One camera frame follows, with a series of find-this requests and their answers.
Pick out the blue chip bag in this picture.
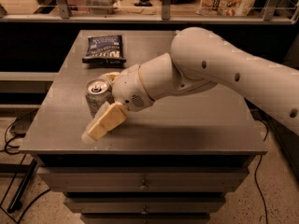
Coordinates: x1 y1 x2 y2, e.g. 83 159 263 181
82 35 126 64

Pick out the grey side bench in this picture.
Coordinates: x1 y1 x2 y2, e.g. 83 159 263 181
0 72 57 93

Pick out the metal railing frame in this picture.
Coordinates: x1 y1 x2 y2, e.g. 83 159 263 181
0 0 299 24

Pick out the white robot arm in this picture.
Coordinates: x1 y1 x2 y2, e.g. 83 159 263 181
81 27 299 144

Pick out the black metal stand leg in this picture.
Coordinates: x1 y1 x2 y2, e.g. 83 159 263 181
7 160 37 214

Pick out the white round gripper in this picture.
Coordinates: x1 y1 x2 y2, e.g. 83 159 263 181
81 64 154 144

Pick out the black cable right floor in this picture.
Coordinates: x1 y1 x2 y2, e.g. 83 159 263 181
253 119 269 224

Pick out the silver green 7up can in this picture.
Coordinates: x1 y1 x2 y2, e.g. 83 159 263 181
85 78 113 117

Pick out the lower drawer metal knob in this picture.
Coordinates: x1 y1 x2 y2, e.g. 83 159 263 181
140 206 149 215

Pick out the clear plastic container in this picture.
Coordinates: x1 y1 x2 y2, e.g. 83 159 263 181
82 0 120 16

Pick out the black cables left floor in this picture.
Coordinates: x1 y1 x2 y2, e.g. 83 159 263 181
0 109 38 224

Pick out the colourful printed snack bag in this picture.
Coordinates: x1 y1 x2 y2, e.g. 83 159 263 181
196 0 256 17

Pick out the grey drawer cabinet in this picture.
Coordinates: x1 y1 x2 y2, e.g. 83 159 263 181
21 31 265 224

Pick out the drawer metal knob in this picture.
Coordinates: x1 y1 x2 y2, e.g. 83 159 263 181
140 206 149 215
139 179 149 190

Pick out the upper drawer metal knob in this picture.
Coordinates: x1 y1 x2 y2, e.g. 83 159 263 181
139 179 149 190

